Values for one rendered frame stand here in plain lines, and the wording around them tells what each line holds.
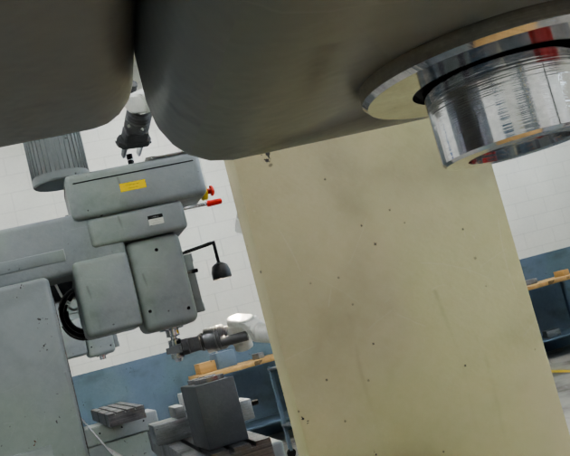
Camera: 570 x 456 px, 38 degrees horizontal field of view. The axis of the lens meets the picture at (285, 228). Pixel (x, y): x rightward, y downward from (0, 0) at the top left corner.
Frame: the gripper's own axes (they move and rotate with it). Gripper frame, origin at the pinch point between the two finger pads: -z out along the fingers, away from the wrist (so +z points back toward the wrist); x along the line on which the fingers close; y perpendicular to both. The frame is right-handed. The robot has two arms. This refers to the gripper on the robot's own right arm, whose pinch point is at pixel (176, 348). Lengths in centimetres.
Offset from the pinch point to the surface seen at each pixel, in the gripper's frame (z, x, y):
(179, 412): -3.2, 5.1, 21.0
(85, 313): -21.8, 20.8, -19.2
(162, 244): 6.2, 8.6, -35.8
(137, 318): -6.9, 15.4, -13.2
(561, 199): 355, -825, -55
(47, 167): -23, 18, -71
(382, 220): 73, 163, -11
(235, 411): 23, 47, 22
